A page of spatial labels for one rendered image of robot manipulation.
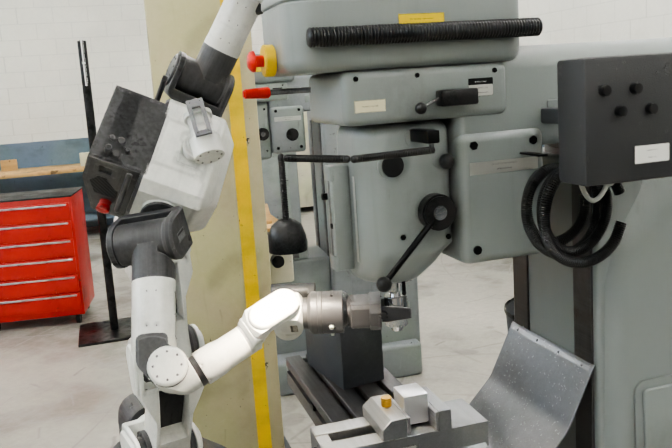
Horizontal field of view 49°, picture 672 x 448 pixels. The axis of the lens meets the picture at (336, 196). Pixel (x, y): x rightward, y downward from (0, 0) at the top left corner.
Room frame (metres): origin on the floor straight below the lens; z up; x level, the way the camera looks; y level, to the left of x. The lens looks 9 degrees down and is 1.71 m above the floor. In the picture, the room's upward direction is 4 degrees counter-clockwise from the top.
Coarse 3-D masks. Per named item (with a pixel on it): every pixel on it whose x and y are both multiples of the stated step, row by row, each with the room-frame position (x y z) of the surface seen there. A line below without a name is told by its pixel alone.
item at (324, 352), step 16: (320, 336) 1.87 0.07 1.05; (336, 336) 1.79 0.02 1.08; (352, 336) 1.78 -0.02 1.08; (368, 336) 1.80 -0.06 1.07; (320, 352) 1.88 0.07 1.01; (336, 352) 1.79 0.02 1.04; (352, 352) 1.78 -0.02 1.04; (368, 352) 1.80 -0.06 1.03; (320, 368) 1.89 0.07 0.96; (336, 368) 1.80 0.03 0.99; (352, 368) 1.78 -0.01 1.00; (368, 368) 1.80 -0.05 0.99; (336, 384) 1.81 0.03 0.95; (352, 384) 1.78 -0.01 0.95
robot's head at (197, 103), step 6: (186, 102) 1.59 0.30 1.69; (192, 102) 1.59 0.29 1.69; (198, 102) 1.59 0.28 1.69; (192, 108) 1.59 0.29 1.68; (198, 108) 1.60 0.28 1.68; (204, 108) 1.59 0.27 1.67; (192, 114) 1.58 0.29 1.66; (204, 114) 1.58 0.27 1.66; (192, 120) 1.57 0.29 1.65; (204, 120) 1.57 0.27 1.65; (210, 126) 1.57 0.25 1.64; (198, 132) 1.56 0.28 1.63; (204, 132) 1.56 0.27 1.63; (210, 132) 1.56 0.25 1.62
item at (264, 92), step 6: (246, 90) 1.50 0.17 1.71; (252, 90) 1.51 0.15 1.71; (258, 90) 1.51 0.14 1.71; (264, 90) 1.51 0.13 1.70; (270, 90) 1.52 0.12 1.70; (276, 90) 1.52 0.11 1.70; (282, 90) 1.53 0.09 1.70; (288, 90) 1.53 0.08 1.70; (294, 90) 1.53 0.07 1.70; (300, 90) 1.54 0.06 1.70; (306, 90) 1.54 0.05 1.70; (246, 96) 1.50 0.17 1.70; (252, 96) 1.50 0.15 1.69; (258, 96) 1.51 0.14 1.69; (264, 96) 1.51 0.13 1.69
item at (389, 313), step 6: (384, 306) 1.46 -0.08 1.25; (390, 306) 1.46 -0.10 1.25; (384, 312) 1.45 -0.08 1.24; (390, 312) 1.46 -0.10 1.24; (396, 312) 1.46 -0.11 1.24; (402, 312) 1.46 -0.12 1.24; (408, 312) 1.46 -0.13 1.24; (384, 318) 1.45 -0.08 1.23; (390, 318) 1.46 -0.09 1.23; (396, 318) 1.46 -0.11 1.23; (402, 318) 1.46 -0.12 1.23; (408, 318) 1.46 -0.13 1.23
